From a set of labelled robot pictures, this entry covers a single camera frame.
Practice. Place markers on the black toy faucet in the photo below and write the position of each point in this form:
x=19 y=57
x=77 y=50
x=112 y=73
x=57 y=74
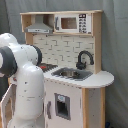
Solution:
x=81 y=64

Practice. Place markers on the white toy oven door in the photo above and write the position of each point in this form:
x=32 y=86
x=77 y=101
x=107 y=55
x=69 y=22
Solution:
x=7 y=105

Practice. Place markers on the toy microwave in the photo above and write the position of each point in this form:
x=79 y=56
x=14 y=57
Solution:
x=73 y=23

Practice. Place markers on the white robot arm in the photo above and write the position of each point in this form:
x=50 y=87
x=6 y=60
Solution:
x=20 y=62

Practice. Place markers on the grey toy range hood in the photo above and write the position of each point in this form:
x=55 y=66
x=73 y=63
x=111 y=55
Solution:
x=41 y=24

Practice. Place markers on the black toy stovetop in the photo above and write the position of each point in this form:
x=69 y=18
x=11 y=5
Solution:
x=47 y=67

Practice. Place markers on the wooden toy kitchen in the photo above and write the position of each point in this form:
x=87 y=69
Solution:
x=87 y=97

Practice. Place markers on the grey toy sink basin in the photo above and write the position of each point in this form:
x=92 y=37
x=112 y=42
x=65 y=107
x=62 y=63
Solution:
x=72 y=74

